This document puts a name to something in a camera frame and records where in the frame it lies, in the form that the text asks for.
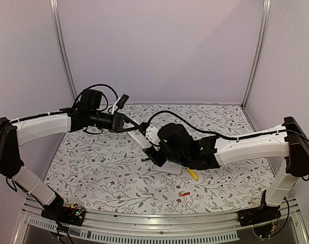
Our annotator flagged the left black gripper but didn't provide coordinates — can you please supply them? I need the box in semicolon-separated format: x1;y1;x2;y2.
88;110;139;134

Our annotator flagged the white remote with screen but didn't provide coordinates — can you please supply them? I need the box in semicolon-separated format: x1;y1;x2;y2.
128;130;151;148

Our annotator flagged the plain white remote control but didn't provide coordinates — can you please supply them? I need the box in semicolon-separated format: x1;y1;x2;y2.
151;162;182;175

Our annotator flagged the yellow handled screwdriver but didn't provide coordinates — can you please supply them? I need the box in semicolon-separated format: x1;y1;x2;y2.
186;167;198;181

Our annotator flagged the red AA battery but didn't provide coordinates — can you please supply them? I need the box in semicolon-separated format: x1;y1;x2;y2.
179;192;190;197

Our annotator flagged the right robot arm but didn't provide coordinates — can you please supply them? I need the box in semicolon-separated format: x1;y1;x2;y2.
139;117;309;222

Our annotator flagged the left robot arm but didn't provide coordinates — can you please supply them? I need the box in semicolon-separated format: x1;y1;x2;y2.
0;88;139;221

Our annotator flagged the floral patterned table mat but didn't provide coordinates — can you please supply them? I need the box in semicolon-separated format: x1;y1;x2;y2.
38;104;281;214

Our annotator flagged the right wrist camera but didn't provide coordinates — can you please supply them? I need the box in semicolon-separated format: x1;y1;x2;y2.
139;122;160;146

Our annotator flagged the front aluminium rail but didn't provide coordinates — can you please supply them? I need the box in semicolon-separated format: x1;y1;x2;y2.
12;197;309;244

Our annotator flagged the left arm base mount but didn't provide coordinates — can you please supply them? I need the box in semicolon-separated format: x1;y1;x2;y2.
41;203;85;226

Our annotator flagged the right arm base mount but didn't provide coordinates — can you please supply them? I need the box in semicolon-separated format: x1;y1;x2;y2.
237;207;281;239

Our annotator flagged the left aluminium frame post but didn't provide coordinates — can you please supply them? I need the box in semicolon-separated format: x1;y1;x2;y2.
49;0;78;104

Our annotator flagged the aluminium frame post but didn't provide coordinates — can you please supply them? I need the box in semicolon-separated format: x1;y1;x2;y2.
241;0;271;110
49;0;78;104

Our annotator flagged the right aluminium frame post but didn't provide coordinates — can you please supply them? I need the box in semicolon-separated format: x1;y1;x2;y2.
241;0;271;110

